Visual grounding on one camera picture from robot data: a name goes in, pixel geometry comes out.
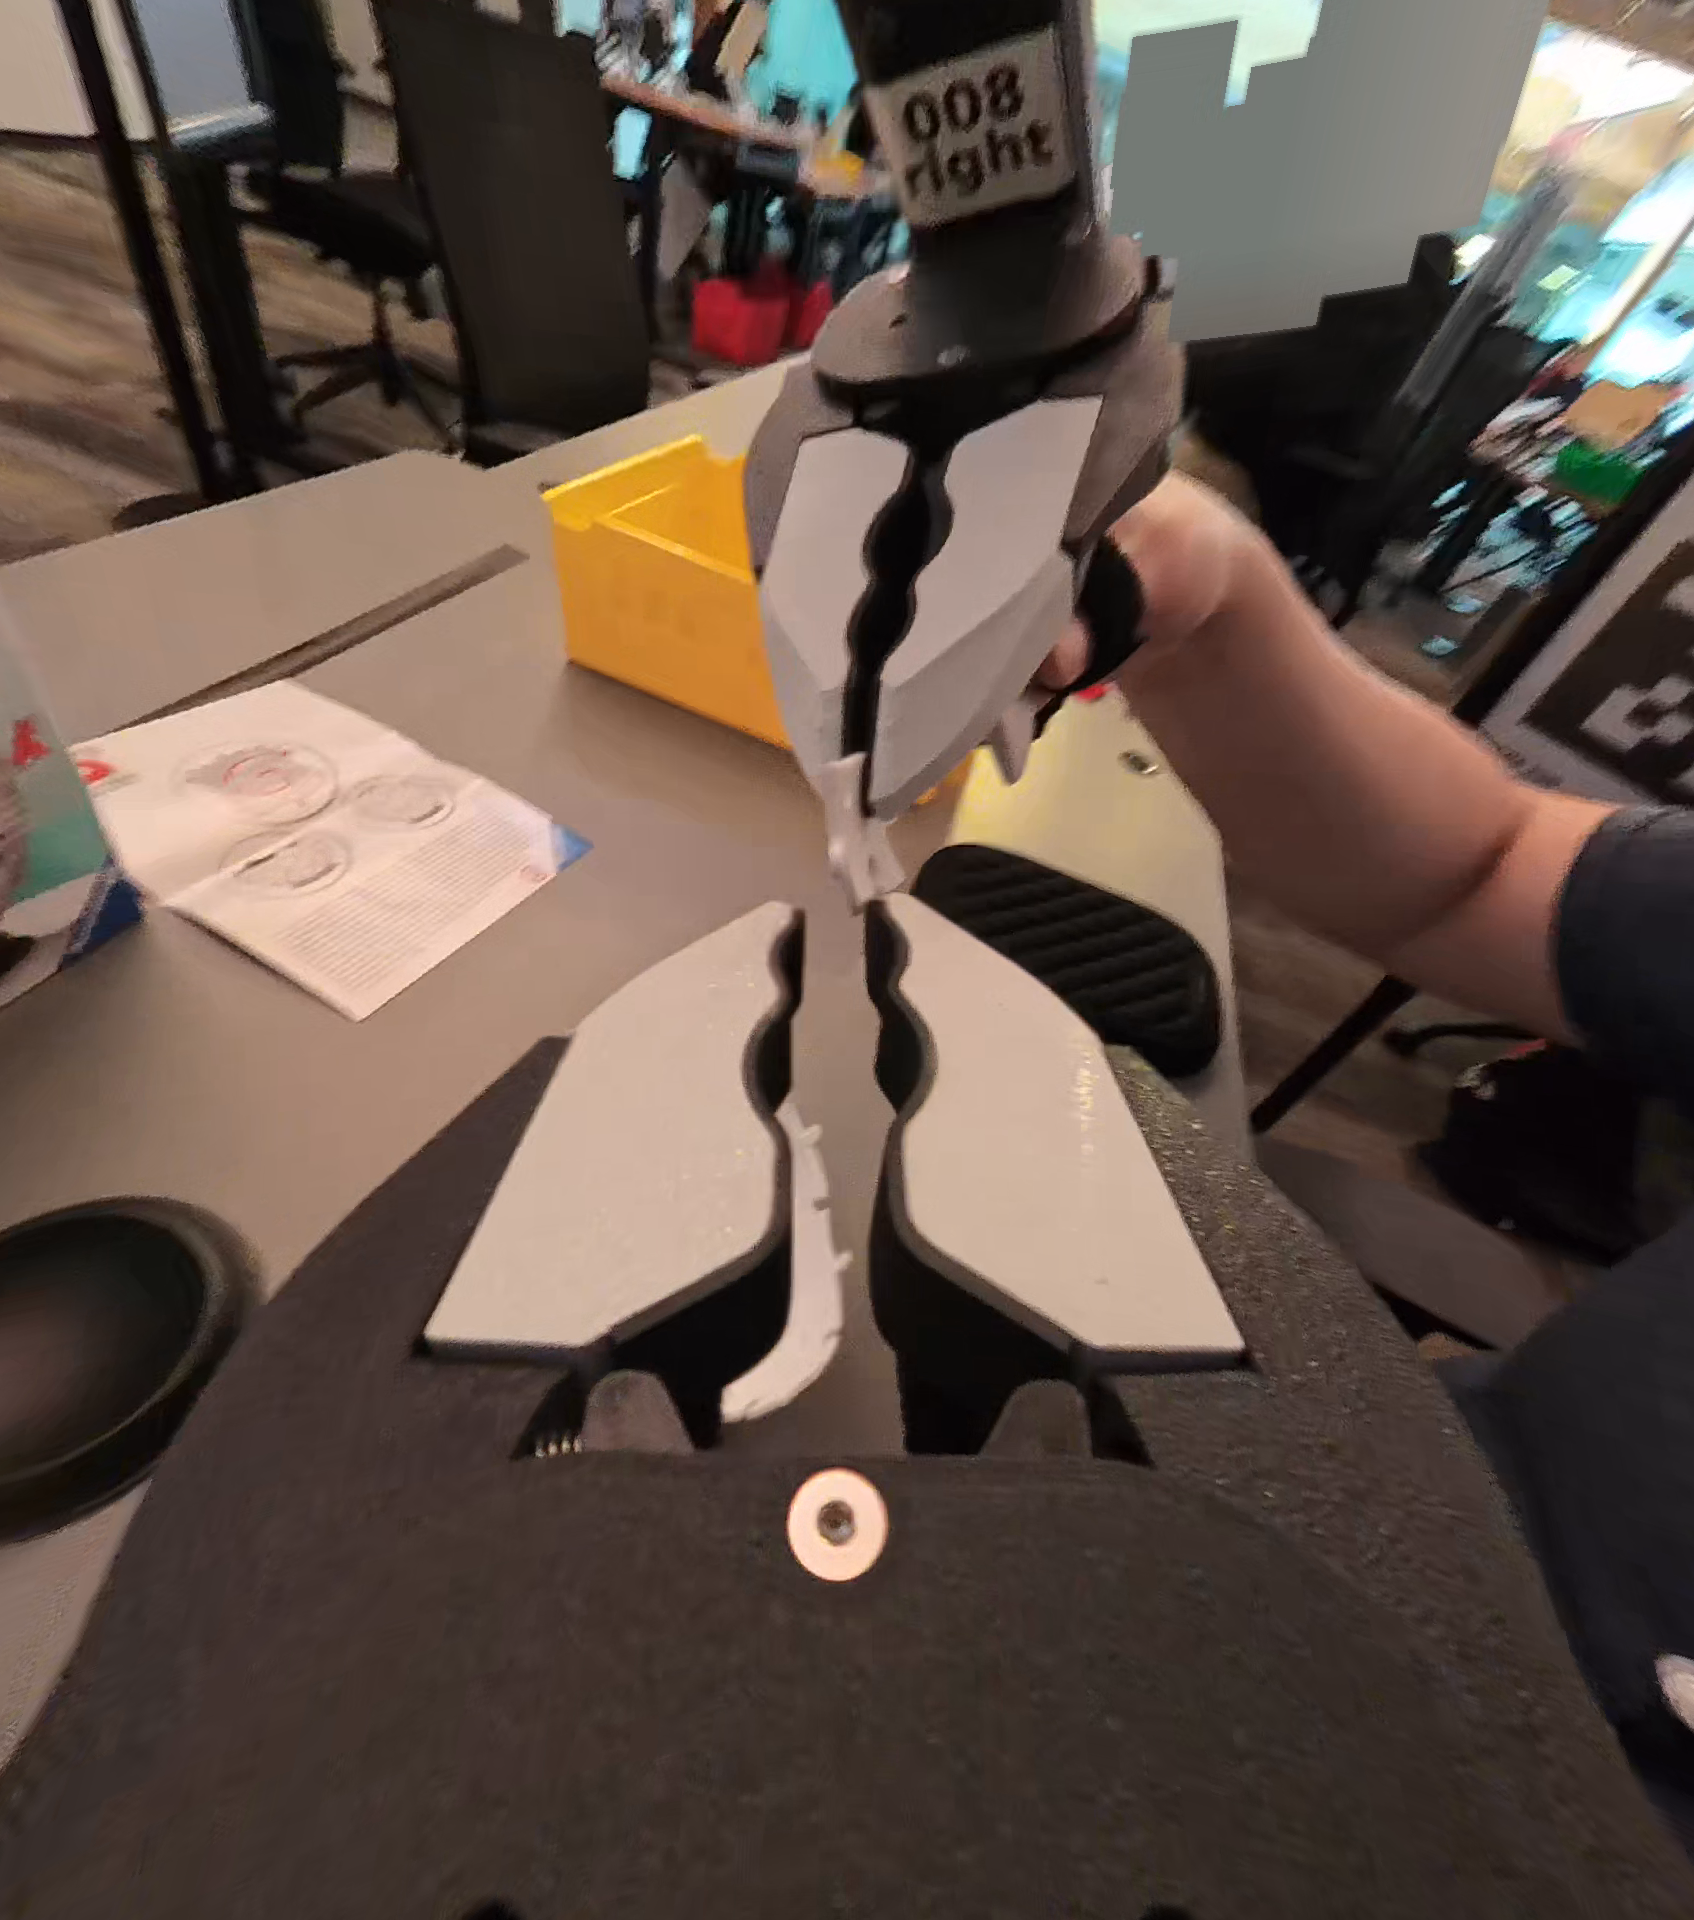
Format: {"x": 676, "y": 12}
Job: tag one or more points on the black chair armrest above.
{"x": 1088, "y": 947}

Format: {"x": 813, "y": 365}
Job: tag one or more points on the black round ball stand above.
{"x": 39, "y": 1367}

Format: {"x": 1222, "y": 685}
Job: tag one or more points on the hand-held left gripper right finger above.
{"x": 1059, "y": 1200}

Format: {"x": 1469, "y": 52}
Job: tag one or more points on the white instruction leaflet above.
{"x": 339, "y": 827}

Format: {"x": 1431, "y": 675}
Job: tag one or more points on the black white marker sign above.
{"x": 1689, "y": 647}

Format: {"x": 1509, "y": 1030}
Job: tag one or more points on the yellow storage bin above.
{"x": 668, "y": 587}

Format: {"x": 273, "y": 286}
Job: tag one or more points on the assembled white puzzle section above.
{"x": 803, "y": 1291}

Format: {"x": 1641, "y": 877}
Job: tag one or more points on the white puzzle piece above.
{"x": 862, "y": 827}

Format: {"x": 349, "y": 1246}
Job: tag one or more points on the red object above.
{"x": 759, "y": 317}

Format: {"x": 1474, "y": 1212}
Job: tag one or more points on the black office chair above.
{"x": 533, "y": 210}

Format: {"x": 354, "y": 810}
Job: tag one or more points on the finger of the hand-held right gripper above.
{"x": 825, "y": 571}
{"x": 998, "y": 571}

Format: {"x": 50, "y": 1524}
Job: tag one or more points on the person's right hand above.
{"x": 1193, "y": 571}

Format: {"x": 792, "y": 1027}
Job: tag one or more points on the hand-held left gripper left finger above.
{"x": 608, "y": 1200}

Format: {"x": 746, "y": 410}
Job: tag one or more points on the person's right forearm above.
{"x": 1389, "y": 781}

